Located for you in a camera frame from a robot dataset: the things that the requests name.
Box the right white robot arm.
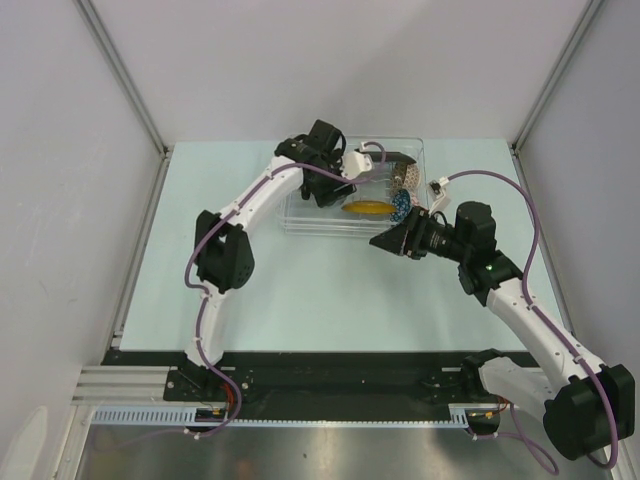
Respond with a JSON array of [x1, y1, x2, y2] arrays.
[[369, 201, 636, 460]]

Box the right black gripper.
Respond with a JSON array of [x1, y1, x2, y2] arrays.
[[370, 205, 470, 263]]

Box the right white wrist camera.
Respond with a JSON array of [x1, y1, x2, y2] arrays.
[[426, 177, 451, 215]]

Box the clear wire dish rack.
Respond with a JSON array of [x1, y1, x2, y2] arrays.
[[277, 137, 429, 237]]

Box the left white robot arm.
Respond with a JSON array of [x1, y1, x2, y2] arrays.
[[184, 120, 355, 400]]

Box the slotted cable duct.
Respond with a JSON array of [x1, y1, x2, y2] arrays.
[[92, 403, 501, 429]]

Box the blue patterned bowl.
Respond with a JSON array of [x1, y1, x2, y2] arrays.
[[390, 189, 413, 223]]

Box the yellow black round saucer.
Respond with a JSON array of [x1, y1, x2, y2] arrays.
[[341, 200, 395, 215]]

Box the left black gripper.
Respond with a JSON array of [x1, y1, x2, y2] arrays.
[[308, 149, 356, 208]]

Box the brown patterned bowl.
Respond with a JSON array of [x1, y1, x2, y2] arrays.
[[389, 163, 421, 195]]

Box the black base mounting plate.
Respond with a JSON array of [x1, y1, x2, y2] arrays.
[[102, 349, 546, 422]]

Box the black floral square plate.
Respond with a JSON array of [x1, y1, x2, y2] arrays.
[[385, 151, 416, 165]]

